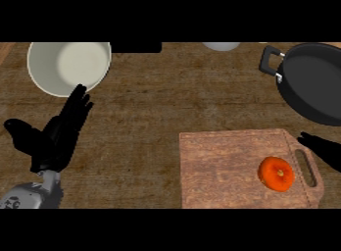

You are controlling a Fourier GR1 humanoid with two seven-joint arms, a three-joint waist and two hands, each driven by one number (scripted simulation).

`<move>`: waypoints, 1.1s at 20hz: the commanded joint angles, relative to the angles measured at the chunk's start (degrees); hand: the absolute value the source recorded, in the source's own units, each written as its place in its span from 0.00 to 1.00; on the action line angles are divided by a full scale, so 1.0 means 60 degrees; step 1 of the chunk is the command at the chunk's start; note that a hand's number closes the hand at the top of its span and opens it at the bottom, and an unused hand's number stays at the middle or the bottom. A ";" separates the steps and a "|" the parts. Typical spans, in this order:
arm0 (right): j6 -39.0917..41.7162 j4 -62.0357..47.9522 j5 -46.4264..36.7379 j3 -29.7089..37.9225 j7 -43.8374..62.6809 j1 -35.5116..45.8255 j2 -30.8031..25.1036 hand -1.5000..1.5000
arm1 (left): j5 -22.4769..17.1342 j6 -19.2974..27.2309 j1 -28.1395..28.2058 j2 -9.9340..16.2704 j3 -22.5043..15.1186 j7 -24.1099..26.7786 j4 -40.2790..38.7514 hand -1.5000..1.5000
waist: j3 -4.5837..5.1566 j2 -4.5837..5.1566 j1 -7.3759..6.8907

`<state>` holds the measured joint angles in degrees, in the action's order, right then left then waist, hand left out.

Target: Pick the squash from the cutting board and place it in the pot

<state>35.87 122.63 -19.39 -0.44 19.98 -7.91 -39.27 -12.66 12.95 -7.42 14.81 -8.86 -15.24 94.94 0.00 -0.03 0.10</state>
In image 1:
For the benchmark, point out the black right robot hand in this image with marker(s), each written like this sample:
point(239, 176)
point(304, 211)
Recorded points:
point(332, 153)

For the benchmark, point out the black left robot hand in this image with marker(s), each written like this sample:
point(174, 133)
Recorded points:
point(57, 137)

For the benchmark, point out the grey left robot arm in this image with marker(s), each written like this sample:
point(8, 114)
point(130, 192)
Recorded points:
point(34, 192)

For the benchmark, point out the orange squash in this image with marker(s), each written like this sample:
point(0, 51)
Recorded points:
point(276, 173)

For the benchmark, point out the brown wooden cutting board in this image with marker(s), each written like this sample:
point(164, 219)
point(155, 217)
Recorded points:
point(236, 170)

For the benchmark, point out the black pot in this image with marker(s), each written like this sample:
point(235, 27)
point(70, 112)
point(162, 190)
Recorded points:
point(317, 85)

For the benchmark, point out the white bowl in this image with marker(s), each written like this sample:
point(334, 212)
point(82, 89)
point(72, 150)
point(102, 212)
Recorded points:
point(68, 68)

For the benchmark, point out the black box-shaped object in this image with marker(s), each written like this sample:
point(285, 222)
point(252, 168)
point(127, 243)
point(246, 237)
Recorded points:
point(136, 47)

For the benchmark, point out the pale grey round object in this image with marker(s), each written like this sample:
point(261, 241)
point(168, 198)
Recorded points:
point(220, 46)

